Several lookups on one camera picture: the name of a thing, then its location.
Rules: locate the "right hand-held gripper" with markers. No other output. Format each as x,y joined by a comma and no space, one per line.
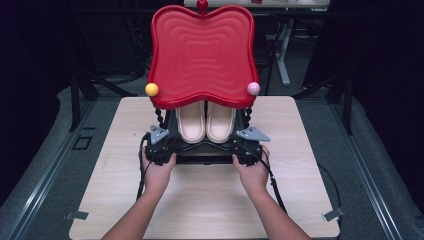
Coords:
248,151

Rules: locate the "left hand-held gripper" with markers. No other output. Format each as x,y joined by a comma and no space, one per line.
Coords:
160,151

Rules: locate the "cream clog shoe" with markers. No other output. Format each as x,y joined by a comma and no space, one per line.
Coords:
220,126
191,126

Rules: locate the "red and black shoe rack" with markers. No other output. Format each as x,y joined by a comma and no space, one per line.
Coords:
203,56

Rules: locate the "person's right hand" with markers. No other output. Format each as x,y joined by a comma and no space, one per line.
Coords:
255,176

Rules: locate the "person's left hand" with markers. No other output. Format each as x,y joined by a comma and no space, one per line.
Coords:
156,178

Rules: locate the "black metal stand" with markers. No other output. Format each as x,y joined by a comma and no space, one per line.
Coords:
76,100
348,106

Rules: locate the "grey table clip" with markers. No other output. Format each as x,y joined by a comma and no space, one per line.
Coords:
333,214
77,215

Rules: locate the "white desk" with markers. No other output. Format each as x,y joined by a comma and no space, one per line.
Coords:
283,40

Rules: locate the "metal floor rail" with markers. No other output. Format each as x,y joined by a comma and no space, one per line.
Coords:
370,186
43,186

